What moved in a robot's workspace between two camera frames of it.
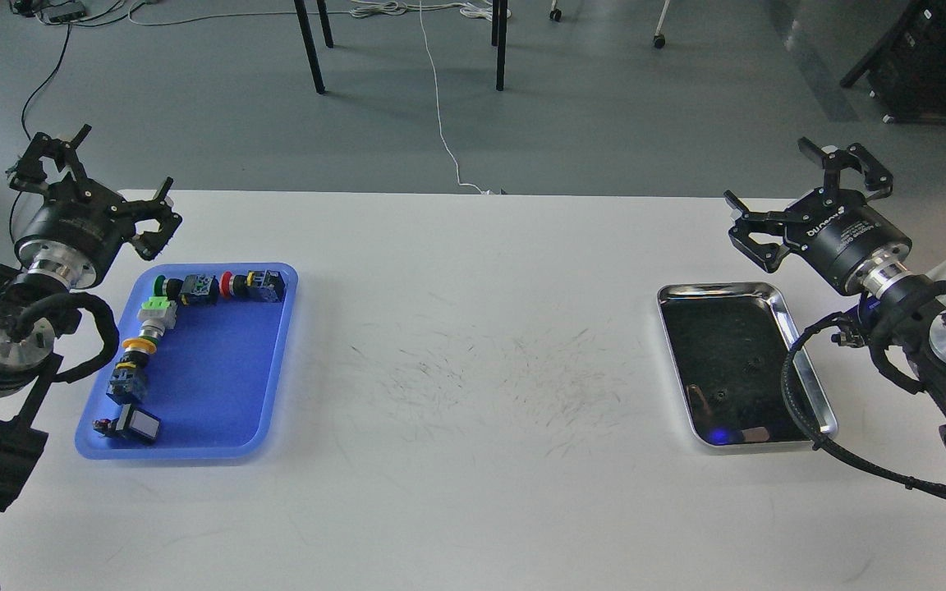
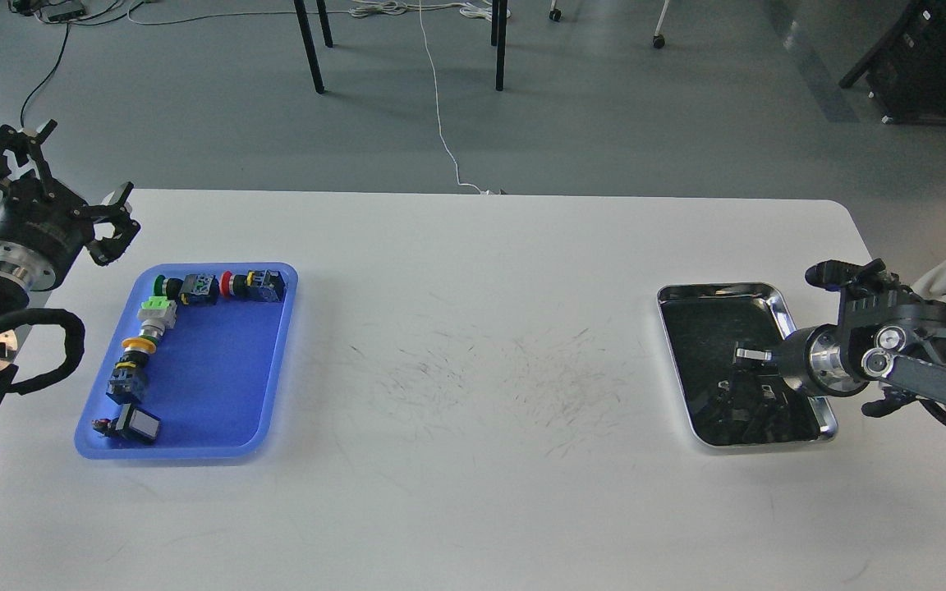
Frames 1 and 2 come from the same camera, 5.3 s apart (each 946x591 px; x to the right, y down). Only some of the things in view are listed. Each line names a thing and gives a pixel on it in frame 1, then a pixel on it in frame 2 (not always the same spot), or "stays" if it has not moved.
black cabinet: x=938 y=63 stays
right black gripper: x=853 y=243 -> x=819 y=359
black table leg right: x=502 y=41 stays
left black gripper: x=75 y=231 -> x=39 y=227
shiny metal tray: x=728 y=342 stays
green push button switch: x=195 y=290 stays
